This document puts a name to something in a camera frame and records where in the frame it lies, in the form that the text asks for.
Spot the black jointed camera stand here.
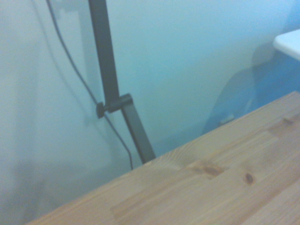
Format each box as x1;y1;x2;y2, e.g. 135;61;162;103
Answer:
88;0;157;165

